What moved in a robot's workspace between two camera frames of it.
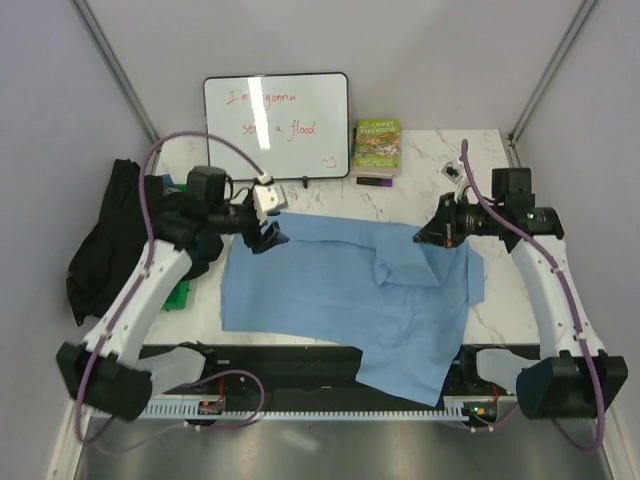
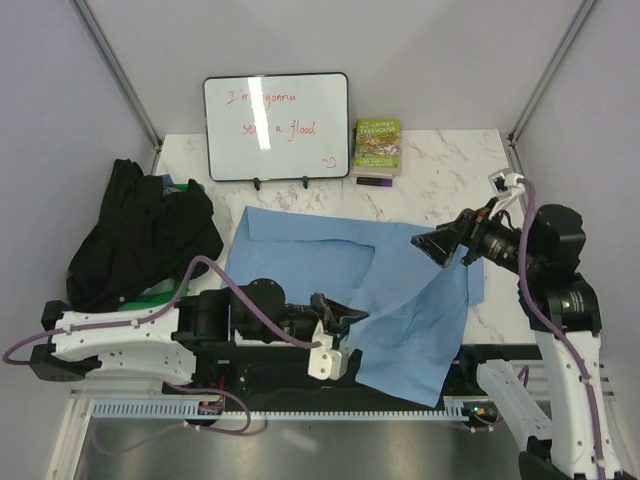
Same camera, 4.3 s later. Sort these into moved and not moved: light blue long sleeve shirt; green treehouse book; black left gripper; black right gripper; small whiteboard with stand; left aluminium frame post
Moved: black right gripper; black left gripper
Not moved: small whiteboard with stand; green treehouse book; left aluminium frame post; light blue long sleeve shirt
